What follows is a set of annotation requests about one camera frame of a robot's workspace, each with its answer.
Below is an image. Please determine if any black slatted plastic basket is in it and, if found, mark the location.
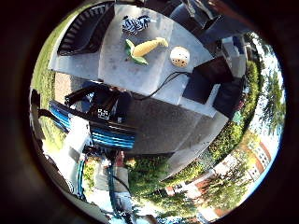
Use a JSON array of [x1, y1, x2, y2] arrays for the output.
[[56, 2, 116, 57]]

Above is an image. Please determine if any black bulky case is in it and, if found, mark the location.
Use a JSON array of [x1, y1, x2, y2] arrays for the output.
[[212, 76, 247, 119]]

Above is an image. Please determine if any yellow corn plush toy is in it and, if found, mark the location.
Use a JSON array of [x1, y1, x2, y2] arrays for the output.
[[124, 36, 169, 66]]

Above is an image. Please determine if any black flat box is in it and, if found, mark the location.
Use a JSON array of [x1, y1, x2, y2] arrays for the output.
[[181, 55, 235, 105]]

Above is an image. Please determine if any zebra striped plush toy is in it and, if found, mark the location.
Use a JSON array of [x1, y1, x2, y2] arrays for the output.
[[121, 14, 151, 35]]

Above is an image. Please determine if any round cream spotted plush ball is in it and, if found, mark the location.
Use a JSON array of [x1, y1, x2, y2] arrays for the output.
[[169, 46, 192, 68]]

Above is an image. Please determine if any person in grey shirt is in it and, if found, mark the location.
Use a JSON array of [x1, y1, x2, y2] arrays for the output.
[[106, 150, 135, 217]]

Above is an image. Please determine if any dark chair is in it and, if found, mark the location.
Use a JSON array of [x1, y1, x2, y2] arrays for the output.
[[169, 1, 250, 45]]

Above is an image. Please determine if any thin black table cable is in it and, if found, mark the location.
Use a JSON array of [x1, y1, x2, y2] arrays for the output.
[[132, 71, 192, 101]]

